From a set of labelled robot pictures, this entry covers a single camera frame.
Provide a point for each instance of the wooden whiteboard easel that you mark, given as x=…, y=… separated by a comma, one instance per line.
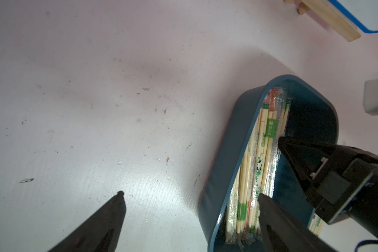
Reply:
x=330, y=15

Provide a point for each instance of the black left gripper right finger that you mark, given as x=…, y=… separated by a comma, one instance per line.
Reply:
x=281, y=232

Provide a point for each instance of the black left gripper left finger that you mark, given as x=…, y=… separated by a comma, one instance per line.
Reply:
x=100, y=232

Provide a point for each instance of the green band chopsticks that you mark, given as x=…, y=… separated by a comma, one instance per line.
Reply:
x=316, y=225

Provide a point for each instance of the red print wrapped chopsticks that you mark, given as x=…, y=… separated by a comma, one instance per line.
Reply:
x=270, y=99

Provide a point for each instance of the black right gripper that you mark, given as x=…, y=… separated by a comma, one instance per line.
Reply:
x=338, y=181

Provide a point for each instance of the teal plastic storage box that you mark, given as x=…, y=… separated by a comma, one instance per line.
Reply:
x=312, y=117

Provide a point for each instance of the blue framed whiteboard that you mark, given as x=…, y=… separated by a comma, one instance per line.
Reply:
x=363, y=13

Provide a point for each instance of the panda wrapped chopsticks in box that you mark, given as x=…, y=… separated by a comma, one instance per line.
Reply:
x=271, y=125

